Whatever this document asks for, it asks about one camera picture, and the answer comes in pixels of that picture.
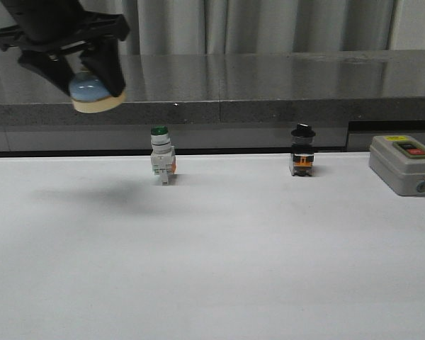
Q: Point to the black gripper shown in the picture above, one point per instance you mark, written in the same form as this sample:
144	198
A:
65	27

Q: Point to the blue and cream call bell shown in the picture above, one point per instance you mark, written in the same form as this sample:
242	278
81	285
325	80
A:
89	94

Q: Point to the grey curtain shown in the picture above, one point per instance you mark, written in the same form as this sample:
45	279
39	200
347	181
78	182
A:
267	27

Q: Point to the grey granite counter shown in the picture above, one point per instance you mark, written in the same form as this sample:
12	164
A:
224	103

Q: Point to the green push button switch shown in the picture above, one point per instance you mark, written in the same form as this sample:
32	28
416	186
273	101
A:
163	156

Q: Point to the black rotary selector switch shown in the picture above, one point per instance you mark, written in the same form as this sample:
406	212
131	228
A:
302	152

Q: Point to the grey push button switch box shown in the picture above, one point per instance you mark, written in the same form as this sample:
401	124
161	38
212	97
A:
399	160

